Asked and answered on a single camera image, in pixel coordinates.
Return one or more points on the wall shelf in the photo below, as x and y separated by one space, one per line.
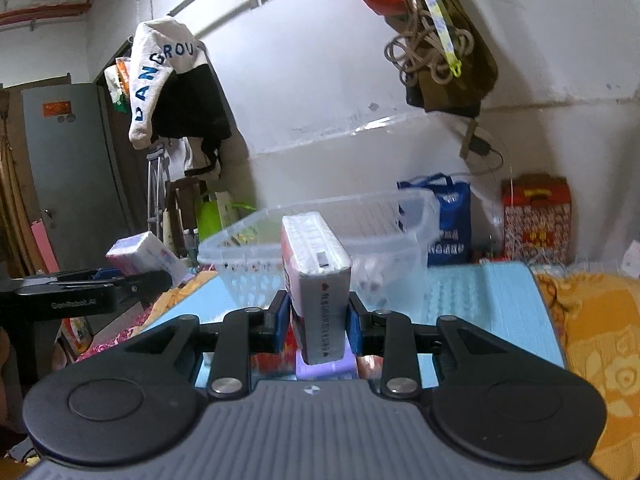
40 7

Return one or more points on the white purple tissue pack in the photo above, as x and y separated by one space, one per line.
145 255

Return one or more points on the red patterned gift box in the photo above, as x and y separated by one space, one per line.
537 225

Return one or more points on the metal crutch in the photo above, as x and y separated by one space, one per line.
152 185

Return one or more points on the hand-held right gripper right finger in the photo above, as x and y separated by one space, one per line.
356 331

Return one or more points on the olive hanging bag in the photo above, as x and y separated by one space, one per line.
475 65

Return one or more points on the orange floral blanket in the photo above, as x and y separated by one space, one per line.
600 340

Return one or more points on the blue shopping bag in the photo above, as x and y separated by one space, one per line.
452 225

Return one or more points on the clear plastic basket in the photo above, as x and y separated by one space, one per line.
380 240

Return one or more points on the pink board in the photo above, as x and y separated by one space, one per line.
44 247

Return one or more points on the green paper bag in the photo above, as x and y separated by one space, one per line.
212 217

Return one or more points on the white red tissue pack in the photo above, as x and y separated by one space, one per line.
315 285

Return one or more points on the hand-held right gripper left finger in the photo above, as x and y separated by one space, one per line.
280 329

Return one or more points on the white black hanging jacket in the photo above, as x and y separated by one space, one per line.
165 90

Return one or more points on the colourful printed cloth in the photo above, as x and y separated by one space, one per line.
165 305

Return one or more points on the light blue mat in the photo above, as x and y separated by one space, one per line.
475 305

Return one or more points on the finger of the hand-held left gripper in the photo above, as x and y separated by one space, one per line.
102 274
145 282

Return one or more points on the grey metal door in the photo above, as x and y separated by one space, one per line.
70 170

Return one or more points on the wooden chair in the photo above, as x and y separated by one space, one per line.
182 210

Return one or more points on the purple packet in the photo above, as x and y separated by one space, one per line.
325 369

